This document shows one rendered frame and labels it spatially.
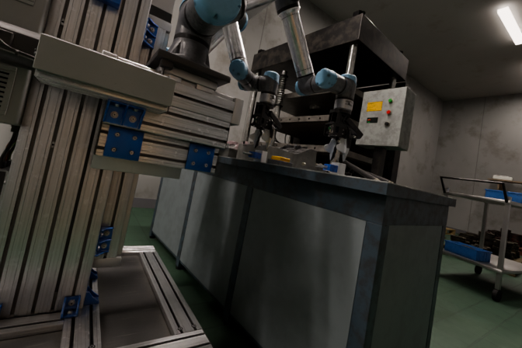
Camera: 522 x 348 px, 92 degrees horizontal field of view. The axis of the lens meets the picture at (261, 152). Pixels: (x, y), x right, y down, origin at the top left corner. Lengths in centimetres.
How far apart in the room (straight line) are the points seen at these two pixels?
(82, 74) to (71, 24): 37
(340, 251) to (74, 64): 88
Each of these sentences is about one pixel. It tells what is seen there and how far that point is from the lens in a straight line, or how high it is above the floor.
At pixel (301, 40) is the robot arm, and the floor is 132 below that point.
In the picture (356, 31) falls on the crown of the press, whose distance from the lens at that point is 214.
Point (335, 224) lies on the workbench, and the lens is 94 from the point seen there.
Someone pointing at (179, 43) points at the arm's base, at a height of 110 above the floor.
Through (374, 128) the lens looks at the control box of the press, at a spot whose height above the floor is 119.
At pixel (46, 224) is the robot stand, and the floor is 49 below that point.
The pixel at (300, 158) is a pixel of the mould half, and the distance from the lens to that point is 141.
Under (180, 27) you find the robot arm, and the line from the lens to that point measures 91.
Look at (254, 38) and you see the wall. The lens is 445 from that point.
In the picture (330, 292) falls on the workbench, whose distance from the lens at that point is 98.
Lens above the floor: 77
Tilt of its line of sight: 4 degrees up
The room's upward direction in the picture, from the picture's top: 11 degrees clockwise
